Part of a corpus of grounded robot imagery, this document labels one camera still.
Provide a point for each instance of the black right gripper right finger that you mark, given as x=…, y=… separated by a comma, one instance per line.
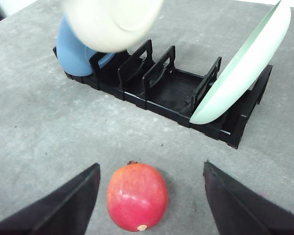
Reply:
x=240, y=210

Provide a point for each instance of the red pomegranate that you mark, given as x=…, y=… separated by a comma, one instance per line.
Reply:
x=137, y=196

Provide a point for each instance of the white plate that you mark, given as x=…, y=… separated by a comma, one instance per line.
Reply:
x=111, y=25

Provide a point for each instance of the blue plate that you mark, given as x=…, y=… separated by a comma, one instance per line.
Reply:
x=73, y=55

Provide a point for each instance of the green plate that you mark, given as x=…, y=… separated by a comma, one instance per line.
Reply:
x=248, y=68

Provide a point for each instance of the black dish rack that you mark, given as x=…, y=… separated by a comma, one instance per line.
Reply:
x=167, y=89

